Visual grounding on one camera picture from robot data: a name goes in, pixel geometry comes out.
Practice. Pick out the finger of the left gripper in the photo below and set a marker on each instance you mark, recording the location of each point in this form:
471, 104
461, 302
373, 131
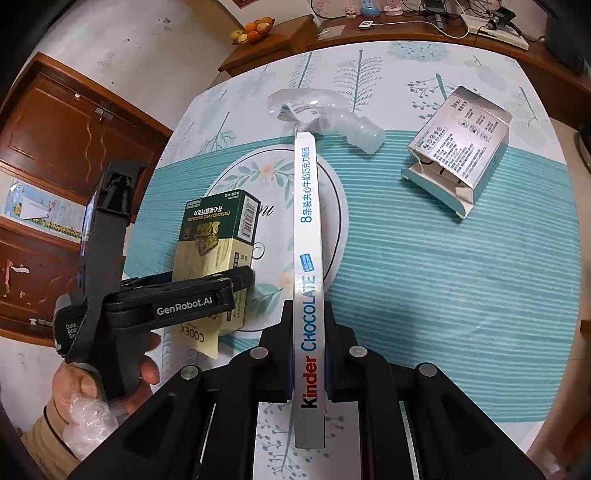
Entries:
232, 280
167, 304

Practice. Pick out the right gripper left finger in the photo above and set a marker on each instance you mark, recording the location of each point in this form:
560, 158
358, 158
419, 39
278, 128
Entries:
267, 370

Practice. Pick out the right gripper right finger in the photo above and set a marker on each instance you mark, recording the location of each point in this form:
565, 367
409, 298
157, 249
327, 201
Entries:
354, 372

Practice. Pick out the green yellow Codex box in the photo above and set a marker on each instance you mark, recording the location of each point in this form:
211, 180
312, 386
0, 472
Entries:
216, 234

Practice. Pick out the white Kinder chocolate box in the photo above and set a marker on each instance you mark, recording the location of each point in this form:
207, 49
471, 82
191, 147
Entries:
309, 299

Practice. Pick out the person's left hand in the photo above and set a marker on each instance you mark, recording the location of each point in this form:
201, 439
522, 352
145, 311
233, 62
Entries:
70, 381

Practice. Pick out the crushed clear plastic bottle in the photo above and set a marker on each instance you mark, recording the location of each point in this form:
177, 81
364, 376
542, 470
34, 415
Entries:
325, 112

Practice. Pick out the floral teal tablecloth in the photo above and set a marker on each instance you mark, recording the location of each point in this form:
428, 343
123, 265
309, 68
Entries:
492, 299

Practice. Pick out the wooden cupboard door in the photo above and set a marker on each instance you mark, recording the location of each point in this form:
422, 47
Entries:
59, 130

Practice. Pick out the grey teal carton box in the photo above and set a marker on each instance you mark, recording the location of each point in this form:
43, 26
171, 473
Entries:
458, 150

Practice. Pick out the fruit bowl with oranges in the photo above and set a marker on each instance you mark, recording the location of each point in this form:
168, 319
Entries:
253, 32

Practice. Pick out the wooden TV cabinet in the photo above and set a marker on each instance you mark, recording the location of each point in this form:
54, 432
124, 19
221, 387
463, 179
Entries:
564, 94

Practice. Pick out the blue ceramic figurine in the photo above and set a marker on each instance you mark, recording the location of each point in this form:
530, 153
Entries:
369, 10

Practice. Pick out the white set-top box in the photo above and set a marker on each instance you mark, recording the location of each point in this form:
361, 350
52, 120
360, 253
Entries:
506, 34

